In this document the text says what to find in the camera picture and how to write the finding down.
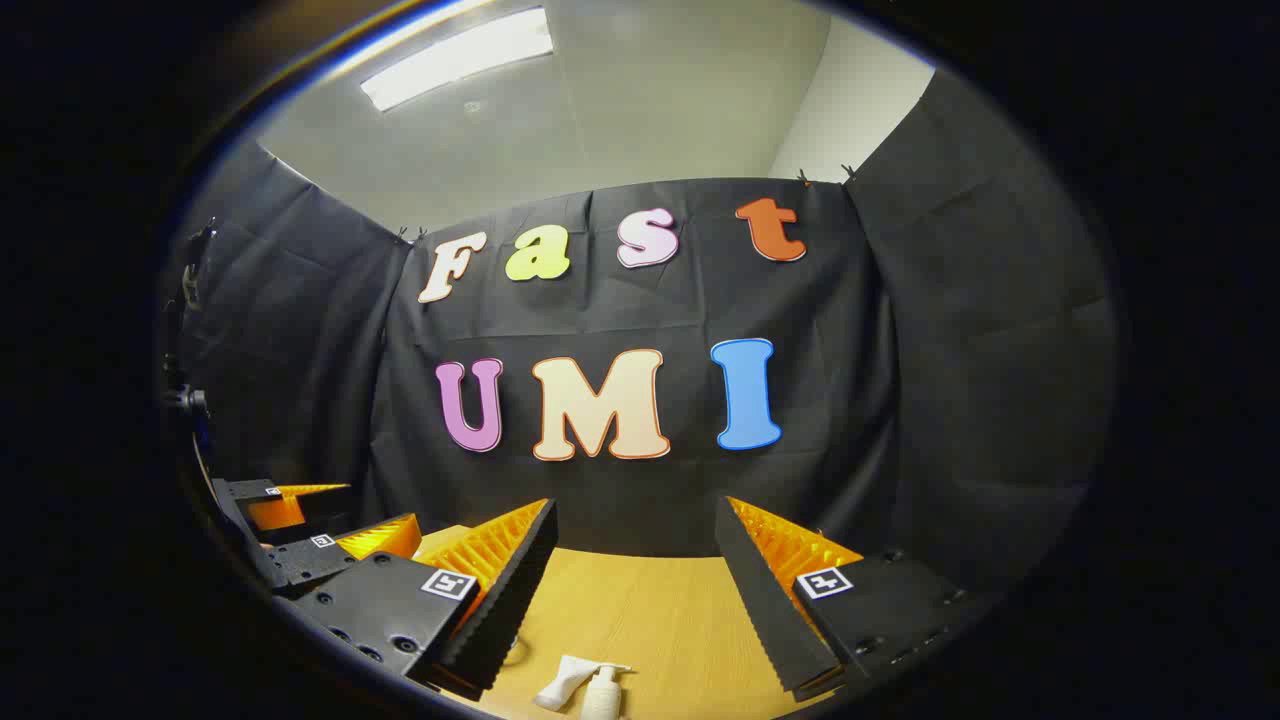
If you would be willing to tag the black backdrop cloth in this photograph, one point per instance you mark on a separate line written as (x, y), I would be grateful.
(640, 300)

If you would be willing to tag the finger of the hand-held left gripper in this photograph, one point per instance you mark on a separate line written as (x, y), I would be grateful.
(325, 505)
(305, 565)

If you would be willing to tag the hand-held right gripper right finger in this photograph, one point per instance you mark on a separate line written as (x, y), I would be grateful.
(765, 600)

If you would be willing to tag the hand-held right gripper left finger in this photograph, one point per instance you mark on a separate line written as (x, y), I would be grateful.
(500, 600)

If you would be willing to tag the white squeeze tube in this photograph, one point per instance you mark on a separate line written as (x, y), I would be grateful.
(562, 685)

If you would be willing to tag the ceiling light panel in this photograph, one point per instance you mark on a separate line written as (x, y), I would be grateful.
(455, 58)

